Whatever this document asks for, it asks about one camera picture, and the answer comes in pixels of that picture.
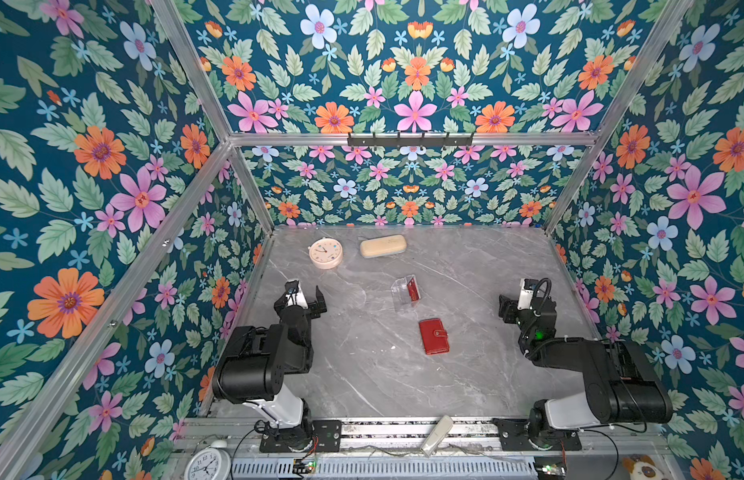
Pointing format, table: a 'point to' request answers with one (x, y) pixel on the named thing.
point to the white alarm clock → (212, 463)
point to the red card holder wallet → (435, 336)
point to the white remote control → (437, 435)
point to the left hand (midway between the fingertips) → (302, 282)
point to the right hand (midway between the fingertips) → (513, 295)
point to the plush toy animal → (642, 467)
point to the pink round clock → (326, 253)
